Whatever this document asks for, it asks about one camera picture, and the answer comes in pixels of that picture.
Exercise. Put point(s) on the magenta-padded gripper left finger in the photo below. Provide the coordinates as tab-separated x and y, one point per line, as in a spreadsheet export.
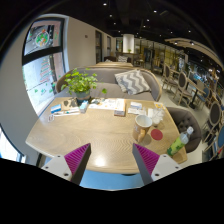
77	160

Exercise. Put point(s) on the white napkin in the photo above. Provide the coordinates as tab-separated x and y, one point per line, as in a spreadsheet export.
150	112

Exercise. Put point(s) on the blue tissue pack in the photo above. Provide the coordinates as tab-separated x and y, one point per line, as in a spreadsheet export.
83	106

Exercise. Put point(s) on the tan ceramic mug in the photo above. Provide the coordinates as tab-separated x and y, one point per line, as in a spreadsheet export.
141	129

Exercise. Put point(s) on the flat round red coaster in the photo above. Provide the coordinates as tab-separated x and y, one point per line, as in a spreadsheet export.
156	134

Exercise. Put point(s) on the clear plastic cup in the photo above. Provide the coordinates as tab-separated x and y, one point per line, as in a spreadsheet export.
157	117

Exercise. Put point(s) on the clear green-labelled drink bottle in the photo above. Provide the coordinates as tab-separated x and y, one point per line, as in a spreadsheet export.
177	144

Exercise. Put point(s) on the grey upholstered sofa bench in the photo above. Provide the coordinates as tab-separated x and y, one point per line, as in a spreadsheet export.
106	75

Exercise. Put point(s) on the yellow card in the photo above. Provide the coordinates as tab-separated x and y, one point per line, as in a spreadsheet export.
158	105

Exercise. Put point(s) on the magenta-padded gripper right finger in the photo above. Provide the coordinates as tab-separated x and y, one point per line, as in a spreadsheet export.
146	159

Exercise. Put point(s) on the green potted plant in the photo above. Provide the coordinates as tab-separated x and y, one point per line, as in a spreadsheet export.
80	83

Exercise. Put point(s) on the white blue leaflet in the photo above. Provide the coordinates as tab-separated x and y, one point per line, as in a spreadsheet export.
135	106

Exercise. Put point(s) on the grey tufted armchair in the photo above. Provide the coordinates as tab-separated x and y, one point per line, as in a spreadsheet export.
185	119

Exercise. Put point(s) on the grey white chevron cushion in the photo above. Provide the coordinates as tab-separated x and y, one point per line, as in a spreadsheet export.
132	82

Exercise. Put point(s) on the group of ceiling lights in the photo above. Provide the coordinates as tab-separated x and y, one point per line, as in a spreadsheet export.
154	11

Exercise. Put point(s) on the white open magazine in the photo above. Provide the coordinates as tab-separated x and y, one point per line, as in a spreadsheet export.
108	104

